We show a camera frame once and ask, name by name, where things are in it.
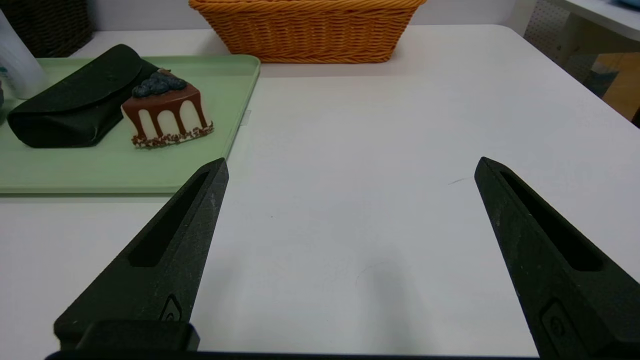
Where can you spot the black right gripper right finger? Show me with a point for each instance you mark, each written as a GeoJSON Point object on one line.
{"type": "Point", "coordinates": [530, 250]}

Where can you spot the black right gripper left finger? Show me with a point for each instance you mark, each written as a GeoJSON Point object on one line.
{"type": "Point", "coordinates": [165, 270]}

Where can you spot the chocolate cake slice toy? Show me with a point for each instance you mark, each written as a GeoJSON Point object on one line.
{"type": "Point", "coordinates": [167, 117]}

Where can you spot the clear spray bottle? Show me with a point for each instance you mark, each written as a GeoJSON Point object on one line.
{"type": "Point", "coordinates": [20, 65]}

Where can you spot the dark brown wicker basket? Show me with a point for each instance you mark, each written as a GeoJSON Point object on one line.
{"type": "Point", "coordinates": [50, 25]}

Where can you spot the orange wicker basket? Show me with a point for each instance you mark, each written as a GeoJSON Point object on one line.
{"type": "Point", "coordinates": [310, 35]}

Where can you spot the light green plastic tray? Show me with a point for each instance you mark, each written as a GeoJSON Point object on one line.
{"type": "Point", "coordinates": [125, 167]}

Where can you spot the black folded cloth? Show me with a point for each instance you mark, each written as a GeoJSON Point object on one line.
{"type": "Point", "coordinates": [75, 105]}

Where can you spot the white side table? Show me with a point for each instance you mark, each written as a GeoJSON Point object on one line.
{"type": "Point", "coordinates": [600, 15]}

